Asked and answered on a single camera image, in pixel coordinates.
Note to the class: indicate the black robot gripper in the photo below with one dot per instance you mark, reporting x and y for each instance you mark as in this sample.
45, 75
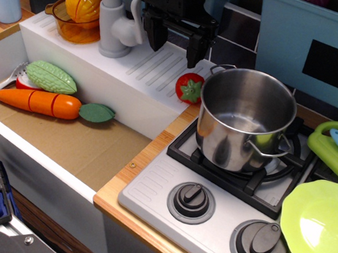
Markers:
187, 17

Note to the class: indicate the red toy strawberry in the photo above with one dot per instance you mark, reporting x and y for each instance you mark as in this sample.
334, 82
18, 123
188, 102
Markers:
188, 88

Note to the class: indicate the stainless steel pot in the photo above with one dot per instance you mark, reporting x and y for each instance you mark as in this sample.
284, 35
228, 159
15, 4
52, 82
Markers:
243, 117

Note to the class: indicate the grey toy faucet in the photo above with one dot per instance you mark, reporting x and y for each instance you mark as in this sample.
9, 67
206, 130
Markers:
118, 33

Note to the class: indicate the white toy sink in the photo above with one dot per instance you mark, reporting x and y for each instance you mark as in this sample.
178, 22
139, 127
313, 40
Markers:
139, 88

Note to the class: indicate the orange toy pumpkin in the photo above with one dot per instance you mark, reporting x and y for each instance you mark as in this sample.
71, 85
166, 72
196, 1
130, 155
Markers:
83, 10

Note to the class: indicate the orange toy carrot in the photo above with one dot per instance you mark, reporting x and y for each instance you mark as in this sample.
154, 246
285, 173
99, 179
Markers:
55, 105

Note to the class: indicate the green toy bitter gourd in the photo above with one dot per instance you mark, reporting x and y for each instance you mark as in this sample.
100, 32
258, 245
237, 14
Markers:
50, 78

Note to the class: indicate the light blue toy oven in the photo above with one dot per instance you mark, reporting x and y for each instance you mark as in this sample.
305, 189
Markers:
298, 44

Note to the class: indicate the brown cardboard sheet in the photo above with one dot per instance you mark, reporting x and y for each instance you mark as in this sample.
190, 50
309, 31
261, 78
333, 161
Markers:
74, 150

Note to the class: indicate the white slotted spoon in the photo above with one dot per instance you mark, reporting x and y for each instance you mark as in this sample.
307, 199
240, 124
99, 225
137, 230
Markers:
19, 71

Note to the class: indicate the red white toy radish slice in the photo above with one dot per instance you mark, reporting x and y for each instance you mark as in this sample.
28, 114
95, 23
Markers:
23, 82

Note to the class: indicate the left grey stove knob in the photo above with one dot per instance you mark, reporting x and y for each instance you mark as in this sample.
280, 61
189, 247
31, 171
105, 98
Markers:
191, 203

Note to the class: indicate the grey stove knob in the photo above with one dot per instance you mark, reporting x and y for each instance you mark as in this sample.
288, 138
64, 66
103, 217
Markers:
256, 236
191, 203

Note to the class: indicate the black stove grate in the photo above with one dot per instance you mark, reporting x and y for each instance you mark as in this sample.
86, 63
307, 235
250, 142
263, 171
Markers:
266, 188

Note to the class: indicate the green cutting board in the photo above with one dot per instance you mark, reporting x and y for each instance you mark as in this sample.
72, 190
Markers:
324, 146

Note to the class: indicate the grey toy stove top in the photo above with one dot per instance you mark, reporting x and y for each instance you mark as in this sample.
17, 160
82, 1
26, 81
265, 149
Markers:
146, 196

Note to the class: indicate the lime green plate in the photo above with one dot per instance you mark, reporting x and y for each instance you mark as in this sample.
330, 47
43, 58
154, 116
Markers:
309, 218

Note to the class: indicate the right grey stove knob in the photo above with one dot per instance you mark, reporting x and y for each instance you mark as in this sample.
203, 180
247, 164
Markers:
256, 236

